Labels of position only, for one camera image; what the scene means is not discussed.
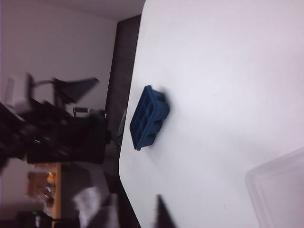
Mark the blue ice cube tray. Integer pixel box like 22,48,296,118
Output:
129,85,172,152

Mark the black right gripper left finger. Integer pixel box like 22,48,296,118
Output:
94,193,120,228

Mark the clear plastic tray lid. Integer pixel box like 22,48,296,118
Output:
245,146,304,228

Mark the brown cardboard box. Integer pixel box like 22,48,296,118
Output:
25,163,63,219

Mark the clear plastic film piece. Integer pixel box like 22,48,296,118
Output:
73,187,105,227

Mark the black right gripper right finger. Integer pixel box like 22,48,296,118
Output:
151,194,178,228

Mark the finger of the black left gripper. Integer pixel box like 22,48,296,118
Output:
52,76,100,104

